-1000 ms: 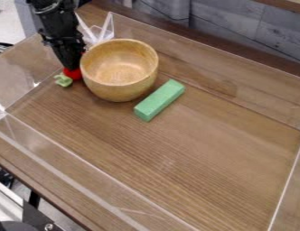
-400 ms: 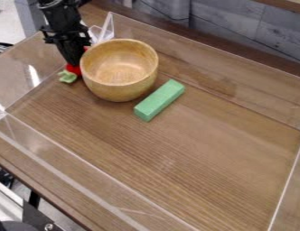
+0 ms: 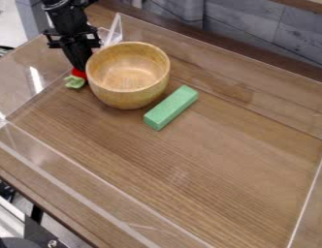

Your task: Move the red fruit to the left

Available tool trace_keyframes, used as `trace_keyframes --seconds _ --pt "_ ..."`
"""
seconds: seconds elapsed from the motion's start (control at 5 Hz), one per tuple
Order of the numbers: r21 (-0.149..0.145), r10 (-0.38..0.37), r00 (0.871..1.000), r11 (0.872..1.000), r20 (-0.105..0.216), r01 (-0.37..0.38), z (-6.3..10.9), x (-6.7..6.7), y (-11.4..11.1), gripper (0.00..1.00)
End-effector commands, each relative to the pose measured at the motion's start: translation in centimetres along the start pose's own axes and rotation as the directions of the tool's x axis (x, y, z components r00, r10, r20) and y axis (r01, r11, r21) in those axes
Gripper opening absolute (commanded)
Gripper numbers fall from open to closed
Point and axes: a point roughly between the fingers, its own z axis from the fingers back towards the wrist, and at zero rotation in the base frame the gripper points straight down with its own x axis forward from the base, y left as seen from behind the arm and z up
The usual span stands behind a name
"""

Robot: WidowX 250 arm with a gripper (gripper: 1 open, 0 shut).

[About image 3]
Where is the black bracket with bolt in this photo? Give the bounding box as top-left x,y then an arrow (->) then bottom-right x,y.
23,216 -> 68,248

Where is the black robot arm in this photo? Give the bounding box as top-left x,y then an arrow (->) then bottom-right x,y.
40,0 -> 100,72

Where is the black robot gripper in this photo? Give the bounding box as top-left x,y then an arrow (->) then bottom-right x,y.
43,26 -> 100,72

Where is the red plush fruit green leaf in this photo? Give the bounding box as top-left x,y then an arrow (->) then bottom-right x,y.
63,69 -> 87,89

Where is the wooden bowl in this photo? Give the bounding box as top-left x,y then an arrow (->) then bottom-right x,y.
86,42 -> 170,109

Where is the green rectangular block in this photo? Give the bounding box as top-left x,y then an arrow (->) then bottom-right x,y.
142,85 -> 198,131

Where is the clear acrylic tray enclosure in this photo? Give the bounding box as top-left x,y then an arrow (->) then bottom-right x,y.
0,16 -> 322,248

